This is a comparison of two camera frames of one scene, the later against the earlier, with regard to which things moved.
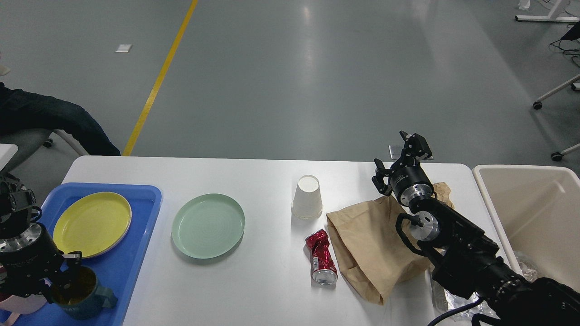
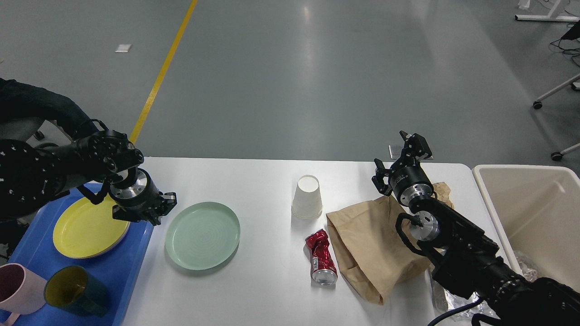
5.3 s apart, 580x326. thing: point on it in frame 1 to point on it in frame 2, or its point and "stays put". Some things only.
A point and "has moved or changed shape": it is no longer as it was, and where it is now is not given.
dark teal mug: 79,296 has moved or changed shape
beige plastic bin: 536,210 stays put
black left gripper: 33,264 to 144,198
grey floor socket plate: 396,151 stays put
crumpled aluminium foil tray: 454,301 stays put
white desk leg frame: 548,18 stays put
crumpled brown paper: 441,192 stays put
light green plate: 208,226 has moved or changed shape
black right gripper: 408,179 stays put
